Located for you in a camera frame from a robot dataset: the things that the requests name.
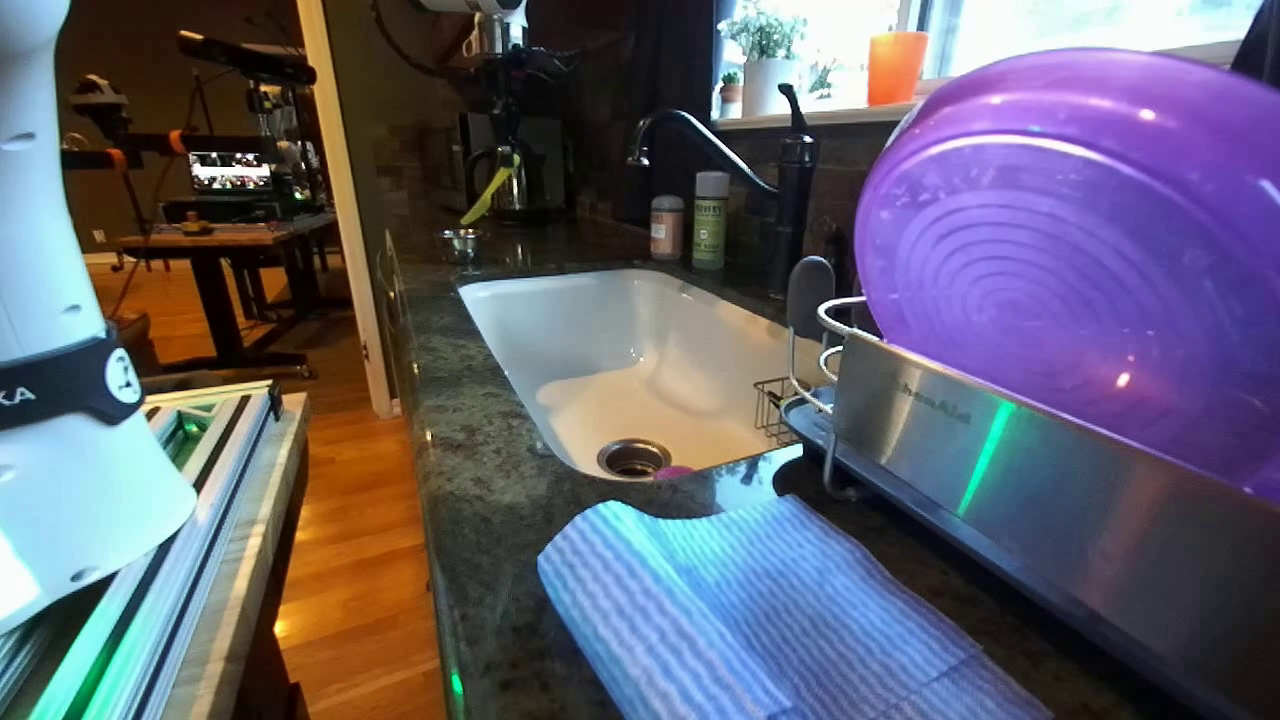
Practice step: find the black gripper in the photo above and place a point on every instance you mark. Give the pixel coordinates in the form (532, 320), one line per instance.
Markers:
(499, 69)

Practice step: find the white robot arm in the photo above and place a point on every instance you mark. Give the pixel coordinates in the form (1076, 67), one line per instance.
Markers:
(86, 484)

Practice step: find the blue striped dish cloth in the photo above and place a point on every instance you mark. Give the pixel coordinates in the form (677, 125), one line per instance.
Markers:
(762, 613)

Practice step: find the steel dish rack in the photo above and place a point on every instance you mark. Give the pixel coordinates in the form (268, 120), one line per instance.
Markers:
(1160, 564)

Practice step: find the orange soap bottle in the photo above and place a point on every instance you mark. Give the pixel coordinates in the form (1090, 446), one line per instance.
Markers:
(667, 224)

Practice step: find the green soap bottle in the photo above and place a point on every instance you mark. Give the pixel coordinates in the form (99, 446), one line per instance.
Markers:
(710, 222)

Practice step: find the white potted plant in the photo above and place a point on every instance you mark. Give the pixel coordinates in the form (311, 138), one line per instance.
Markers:
(764, 36)

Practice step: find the dark sink faucet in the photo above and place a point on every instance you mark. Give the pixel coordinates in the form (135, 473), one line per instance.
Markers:
(785, 194)

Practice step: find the white kitchen sink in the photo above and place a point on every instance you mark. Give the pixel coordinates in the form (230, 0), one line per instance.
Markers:
(638, 353)

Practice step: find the wooden table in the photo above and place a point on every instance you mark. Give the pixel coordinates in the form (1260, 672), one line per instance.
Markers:
(291, 245)

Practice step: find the orange cup on windowsill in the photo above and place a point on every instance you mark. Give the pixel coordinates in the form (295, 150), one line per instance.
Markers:
(895, 67)

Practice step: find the purple plastic plate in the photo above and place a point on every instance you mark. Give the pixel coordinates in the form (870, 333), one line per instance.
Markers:
(1102, 233)

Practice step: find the blue curtain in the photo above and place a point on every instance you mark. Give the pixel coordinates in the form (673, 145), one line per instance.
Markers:
(1256, 52)

